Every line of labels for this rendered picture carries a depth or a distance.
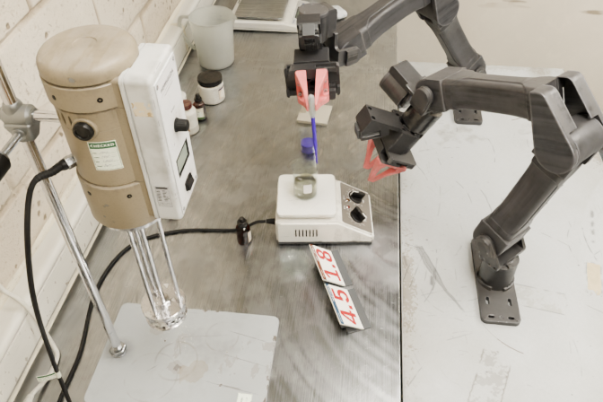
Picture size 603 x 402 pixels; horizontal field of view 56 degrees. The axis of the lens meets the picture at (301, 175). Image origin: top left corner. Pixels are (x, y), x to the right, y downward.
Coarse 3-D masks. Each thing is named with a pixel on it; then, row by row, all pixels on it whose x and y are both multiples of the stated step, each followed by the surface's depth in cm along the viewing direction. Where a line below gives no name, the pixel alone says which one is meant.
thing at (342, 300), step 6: (330, 288) 106; (336, 288) 108; (336, 294) 106; (342, 294) 107; (336, 300) 105; (342, 300) 106; (348, 300) 107; (342, 306) 104; (348, 306) 106; (342, 312) 103; (348, 312) 104; (354, 312) 105; (342, 318) 101; (348, 318) 103; (354, 318) 104; (354, 324) 102
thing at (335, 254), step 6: (312, 252) 112; (330, 252) 116; (336, 252) 117; (336, 258) 115; (336, 264) 114; (342, 264) 114; (342, 270) 113; (342, 276) 112; (348, 276) 112; (324, 282) 110; (330, 282) 108; (336, 282) 109; (348, 282) 111
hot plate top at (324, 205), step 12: (288, 180) 120; (324, 180) 120; (288, 192) 118; (324, 192) 118; (288, 204) 115; (300, 204) 115; (312, 204) 115; (324, 204) 115; (288, 216) 113; (300, 216) 113; (312, 216) 113; (324, 216) 113
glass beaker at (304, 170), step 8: (296, 160) 115; (304, 160) 115; (296, 168) 115; (304, 168) 116; (312, 168) 115; (296, 176) 112; (304, 176) 111; (312, 176) 112; (296, 184) 113; (304, 184) 112; (312, 184) 113; (296, 192) 115; (304, 192) 114; (312, 192) 115; (304, 200) 115
